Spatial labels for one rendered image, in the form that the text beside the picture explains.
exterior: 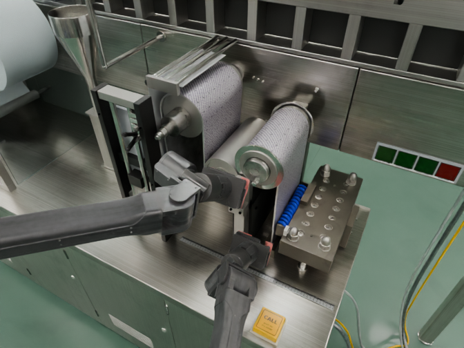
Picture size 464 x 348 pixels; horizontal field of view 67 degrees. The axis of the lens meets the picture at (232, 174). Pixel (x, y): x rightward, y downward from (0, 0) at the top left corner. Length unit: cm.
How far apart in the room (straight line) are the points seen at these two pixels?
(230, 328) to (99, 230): 31
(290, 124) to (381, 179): 205
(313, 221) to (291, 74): 47
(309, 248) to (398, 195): 192
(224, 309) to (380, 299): 164
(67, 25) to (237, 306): 96
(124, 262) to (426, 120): 102
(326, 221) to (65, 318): 161
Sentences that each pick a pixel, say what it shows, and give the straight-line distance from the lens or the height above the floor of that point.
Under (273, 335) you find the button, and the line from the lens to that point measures 104.
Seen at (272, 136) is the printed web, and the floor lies 131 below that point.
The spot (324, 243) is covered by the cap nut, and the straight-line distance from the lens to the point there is 106.
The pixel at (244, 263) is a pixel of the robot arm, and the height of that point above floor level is 118.
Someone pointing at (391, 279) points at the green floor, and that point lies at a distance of 240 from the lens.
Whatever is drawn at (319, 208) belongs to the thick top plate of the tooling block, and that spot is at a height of 103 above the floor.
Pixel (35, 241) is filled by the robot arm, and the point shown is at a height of 145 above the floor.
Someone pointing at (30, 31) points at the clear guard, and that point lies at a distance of 155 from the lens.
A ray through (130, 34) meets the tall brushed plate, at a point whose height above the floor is 139.
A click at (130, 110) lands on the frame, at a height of 140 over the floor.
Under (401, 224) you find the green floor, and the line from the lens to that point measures 273.
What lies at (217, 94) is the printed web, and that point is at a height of 138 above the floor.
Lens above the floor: 187
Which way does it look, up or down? 41 degrees down
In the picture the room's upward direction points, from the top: straight up
